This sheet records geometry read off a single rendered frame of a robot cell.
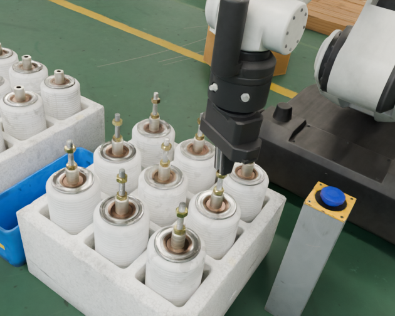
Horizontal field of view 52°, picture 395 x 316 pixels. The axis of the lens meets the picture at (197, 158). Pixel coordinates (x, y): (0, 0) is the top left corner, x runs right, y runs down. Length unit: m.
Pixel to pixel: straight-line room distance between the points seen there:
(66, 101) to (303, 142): 0.61
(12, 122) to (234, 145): 0.58
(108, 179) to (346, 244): 0.63
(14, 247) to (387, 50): 0.83
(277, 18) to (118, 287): 0.47
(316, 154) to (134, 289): 0.58
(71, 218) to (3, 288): 0.25
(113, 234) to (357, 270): 0.62
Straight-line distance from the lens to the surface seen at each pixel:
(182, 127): 1.39
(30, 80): 1.15
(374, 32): 0.87
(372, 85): 0.84
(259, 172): 0.83
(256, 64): 0.55
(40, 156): 1.03
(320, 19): 2.54
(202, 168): 0.83
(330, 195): 0.70
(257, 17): 0.52
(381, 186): 1.03
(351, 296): 1.02
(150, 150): 0.89
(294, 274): 0.81
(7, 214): 1.01
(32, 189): 1.02
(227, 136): 0.60
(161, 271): 0.65
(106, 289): 0.74
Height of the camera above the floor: 0.75
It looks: 37 degrees down
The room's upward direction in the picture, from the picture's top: 8 degrees clockwise
